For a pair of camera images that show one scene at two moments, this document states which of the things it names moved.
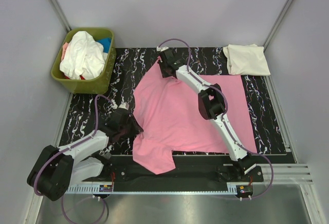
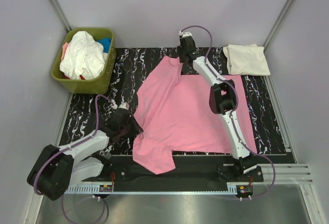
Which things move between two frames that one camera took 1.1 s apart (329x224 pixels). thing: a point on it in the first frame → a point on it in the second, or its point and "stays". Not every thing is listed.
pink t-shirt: x=171 y=120 stays
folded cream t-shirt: x=247 y=59 stays
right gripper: x=164 y=74 → x=181 y=60
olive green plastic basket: x=99 y=85 stays
